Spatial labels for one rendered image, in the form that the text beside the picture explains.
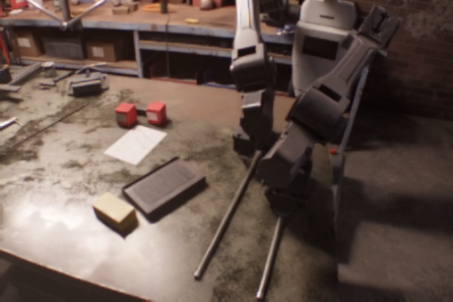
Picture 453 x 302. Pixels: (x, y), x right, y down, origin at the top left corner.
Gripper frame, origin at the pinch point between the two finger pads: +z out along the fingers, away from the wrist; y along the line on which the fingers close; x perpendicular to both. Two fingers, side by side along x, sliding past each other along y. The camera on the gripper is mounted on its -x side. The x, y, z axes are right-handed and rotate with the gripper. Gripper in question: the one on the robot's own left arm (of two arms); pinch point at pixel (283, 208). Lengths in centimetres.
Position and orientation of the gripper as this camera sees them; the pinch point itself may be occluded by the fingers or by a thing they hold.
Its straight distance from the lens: 66.1
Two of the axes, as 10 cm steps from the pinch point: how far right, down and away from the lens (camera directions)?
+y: 9.5, 2.1, -2.4
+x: 3.2, -5.3, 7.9
